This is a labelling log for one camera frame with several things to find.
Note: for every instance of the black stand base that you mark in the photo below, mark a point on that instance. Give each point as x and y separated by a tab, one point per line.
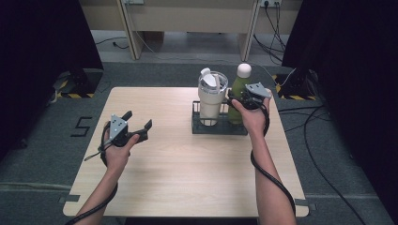
295	82
86	79

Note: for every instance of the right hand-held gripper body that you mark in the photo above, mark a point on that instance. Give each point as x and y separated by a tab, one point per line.
257	90

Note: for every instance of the white tumbler cup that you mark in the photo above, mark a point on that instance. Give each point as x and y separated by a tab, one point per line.
210	100

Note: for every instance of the beige office desk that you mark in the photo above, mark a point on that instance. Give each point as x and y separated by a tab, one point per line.
187	18

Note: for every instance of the green bottle with white cap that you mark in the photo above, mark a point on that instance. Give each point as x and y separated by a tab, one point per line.
239	87

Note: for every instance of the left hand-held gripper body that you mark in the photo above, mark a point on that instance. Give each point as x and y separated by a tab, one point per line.
118	128

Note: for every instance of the white power socket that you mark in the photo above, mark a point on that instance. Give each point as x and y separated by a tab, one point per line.
270	2
134	1

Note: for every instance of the person's left hand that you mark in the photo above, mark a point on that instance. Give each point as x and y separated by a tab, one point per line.
117	157

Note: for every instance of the person's right hand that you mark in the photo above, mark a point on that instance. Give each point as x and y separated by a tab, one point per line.
255	120

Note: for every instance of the black curtain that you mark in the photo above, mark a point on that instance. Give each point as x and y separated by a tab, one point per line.
37	47
353	62

